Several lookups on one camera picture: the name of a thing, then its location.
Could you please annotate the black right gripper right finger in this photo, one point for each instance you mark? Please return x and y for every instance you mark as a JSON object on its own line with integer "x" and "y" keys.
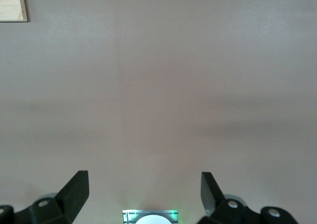
{"x": 223, "y": 211}

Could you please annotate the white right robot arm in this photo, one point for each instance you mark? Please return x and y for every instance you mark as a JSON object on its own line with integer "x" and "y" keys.
{"x": 153, "y": 220}

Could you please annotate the bamboo cutting board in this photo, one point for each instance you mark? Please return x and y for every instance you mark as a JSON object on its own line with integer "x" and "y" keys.
{"x": 12, "y": 3}

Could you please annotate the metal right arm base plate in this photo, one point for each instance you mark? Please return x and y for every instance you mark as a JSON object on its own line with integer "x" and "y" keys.
{"x": 128, "y": 216}

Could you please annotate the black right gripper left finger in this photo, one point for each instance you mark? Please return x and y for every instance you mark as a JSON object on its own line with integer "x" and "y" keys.
{"x": 69, "y": 201}

